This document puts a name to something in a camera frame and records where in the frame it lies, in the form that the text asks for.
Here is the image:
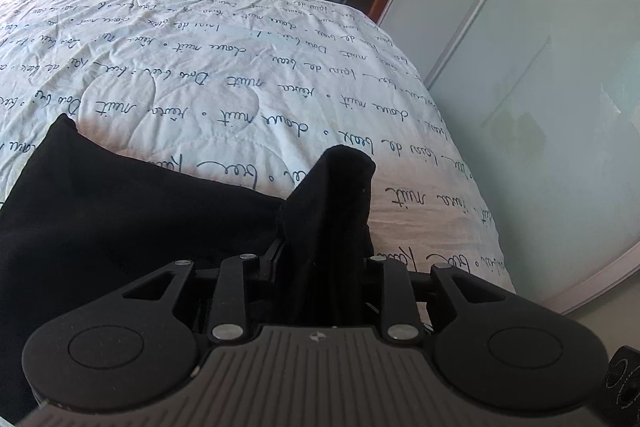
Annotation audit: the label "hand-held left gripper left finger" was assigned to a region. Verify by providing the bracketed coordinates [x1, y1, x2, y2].
[122, 239, 287, 343]

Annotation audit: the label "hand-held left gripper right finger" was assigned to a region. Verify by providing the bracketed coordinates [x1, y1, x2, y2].
[365, 255, 516, 343]

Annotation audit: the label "black pants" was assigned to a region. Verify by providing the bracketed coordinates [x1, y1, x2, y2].
[0, 113, 377, 424]

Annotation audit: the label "white script-printed quilt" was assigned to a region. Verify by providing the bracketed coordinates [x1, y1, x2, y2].
[0, 0, 516, 295]

